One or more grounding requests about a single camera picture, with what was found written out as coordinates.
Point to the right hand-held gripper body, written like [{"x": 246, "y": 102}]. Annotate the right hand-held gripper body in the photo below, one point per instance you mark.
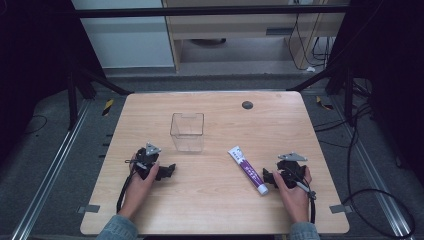
[{"x": 290, "y": 168}]

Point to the white and purple toothpaste tube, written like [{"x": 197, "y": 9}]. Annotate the white and purple toothpaste tube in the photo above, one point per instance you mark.
[{"x": 248, "y": 170}]

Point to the white cabinet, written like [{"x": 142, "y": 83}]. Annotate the white cabinet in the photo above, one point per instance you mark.
[{"x": 126, "y": 43}]

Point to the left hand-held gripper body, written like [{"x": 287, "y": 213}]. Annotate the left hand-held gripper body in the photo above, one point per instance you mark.
[{"x": 151, "y": 156}]

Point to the black horizontal frame bar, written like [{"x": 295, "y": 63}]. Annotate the black horizontal frame bar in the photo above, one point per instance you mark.
[{"x": 200, "y": 11}]

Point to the light wooden desk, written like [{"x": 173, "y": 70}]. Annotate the light wooden desk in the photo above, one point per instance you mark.
[{"x": 233, "y": 26}]

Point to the dark round table grommet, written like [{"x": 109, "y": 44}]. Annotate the dark round table grommet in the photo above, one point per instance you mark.
[{"x": 247, "y": 105}]

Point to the yellow and black tape strip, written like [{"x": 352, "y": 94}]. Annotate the yellow and black tape strip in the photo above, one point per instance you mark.
[
  {"x": 107, "y": 107},
  {"x": 324, "y": 104}
]

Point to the clear plastic box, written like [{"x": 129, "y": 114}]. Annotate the clear plastic box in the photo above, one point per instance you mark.
[{"x": 187, "y": 133}]

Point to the black curtain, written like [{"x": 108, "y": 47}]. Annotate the black curtain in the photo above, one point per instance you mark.
[
  {"x": 393, "y": 83},
  {"x": 36, "y": 66}
]

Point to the grey metal table bracket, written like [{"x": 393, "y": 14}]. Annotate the grey metal table bracket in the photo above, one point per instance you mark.
[
  {"x": 89, "y": 209},
  {"x": 340, "y": 209}
]

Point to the person's right hand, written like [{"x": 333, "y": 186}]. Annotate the person's right hand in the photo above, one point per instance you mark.
[{"x": 295, "y": 201}]

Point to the person's left hand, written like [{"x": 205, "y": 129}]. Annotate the person's left hand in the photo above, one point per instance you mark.
[{"x": 138, "y": 191}]

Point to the aluminium floor rail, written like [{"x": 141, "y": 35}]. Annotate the aluminium floor rail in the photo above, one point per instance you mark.
[
  {"x": 373, "y": 173},
  {"x": 50, "y": 173}
]

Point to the white plug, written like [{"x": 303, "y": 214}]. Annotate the white plug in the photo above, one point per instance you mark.
[{"x": 310, "y": 69}]

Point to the black metal stand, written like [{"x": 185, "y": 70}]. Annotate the black metal stand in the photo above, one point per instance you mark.
[
  {"x": 72, "y": 100},
  {"x": 348, "y": 96}
]

